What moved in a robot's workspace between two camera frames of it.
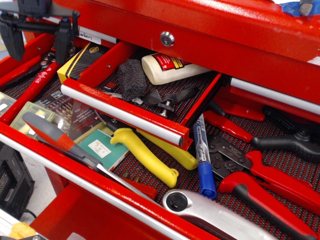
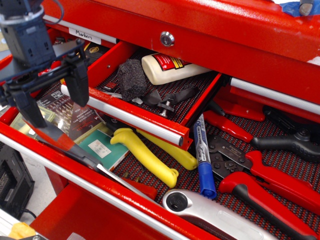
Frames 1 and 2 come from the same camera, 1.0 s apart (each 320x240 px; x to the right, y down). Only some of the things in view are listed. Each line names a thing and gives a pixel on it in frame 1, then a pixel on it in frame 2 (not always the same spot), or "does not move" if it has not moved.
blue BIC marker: (206, 171) does not move
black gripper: (37, 15) to (31, 51)
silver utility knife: (221, 220) does not move
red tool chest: (177, 120) does not move
